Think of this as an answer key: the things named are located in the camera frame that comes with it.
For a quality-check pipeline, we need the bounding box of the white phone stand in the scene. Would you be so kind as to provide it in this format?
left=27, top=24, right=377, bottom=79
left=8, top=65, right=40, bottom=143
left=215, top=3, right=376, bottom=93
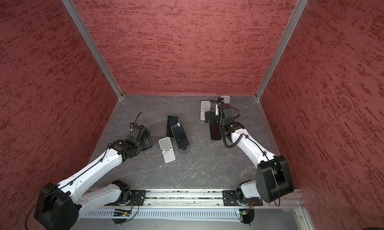
left=221, top=96, right=230, bottom=104
left=200, top=100, right=211, bottom=121

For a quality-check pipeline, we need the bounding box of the black phone with tag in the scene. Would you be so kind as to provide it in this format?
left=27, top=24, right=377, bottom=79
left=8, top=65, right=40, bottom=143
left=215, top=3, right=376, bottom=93
left=171, top=123, right=189, bottom=149
left=209, top=123, right=222, bottom=141

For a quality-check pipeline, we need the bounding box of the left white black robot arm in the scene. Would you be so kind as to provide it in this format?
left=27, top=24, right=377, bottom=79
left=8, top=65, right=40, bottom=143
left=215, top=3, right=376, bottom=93
left=30, top=122, right=153, bottom=230

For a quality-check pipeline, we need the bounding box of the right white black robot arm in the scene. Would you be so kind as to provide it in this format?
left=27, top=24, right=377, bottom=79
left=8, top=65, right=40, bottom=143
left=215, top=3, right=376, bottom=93
left=204, top=97, right=295, bottom=206

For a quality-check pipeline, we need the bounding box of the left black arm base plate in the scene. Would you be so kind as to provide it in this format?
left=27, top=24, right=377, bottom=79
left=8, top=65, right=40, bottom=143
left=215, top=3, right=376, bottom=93
left=107, top=190, right=147, bottom=207

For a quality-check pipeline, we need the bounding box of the aluminium front rail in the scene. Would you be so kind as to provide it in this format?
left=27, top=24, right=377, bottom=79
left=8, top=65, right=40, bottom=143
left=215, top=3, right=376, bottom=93
left=61, top=187, right=306, bottom=209

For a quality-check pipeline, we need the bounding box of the white slotted cable duct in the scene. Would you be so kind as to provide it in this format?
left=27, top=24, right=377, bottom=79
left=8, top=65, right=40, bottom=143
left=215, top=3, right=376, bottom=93
left=82, top=208, right=240, bottom=222

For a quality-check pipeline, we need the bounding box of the left circuit board with wires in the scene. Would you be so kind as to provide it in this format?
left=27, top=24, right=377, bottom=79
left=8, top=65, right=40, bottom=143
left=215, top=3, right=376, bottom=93
left=112, top=200, right=140, bottom=225

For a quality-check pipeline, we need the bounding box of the circuit board with wires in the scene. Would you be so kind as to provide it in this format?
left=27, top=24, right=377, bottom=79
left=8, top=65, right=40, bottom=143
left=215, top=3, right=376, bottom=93
left=112, top=200, right=140, bottom=225
left=239, top=202, right=255, bottom=225

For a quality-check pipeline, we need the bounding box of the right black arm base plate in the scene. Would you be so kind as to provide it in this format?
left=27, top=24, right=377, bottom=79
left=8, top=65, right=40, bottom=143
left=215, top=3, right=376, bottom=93
left=223, top=190, right=263, bottom=207

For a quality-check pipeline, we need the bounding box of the right circuit board with wires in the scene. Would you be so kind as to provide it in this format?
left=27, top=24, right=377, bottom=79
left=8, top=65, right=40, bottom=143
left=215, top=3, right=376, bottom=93
left=239, top=202, right=255, bottom=225

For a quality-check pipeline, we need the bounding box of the right aluminium corner post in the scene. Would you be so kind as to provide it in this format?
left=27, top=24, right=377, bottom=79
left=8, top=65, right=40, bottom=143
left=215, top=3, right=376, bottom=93
left=255, top=0, right=315, bottom=100

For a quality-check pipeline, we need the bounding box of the aluminium corner post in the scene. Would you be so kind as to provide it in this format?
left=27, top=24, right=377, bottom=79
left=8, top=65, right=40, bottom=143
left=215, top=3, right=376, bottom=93
left=255, top=0, right=315, bottom=100
left=61, top=0, right=124, bottom=101

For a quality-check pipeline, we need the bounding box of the left aluminium corner post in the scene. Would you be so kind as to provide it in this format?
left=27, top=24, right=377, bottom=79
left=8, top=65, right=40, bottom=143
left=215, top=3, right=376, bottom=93
left=61, top=0, right=124, bottom=101

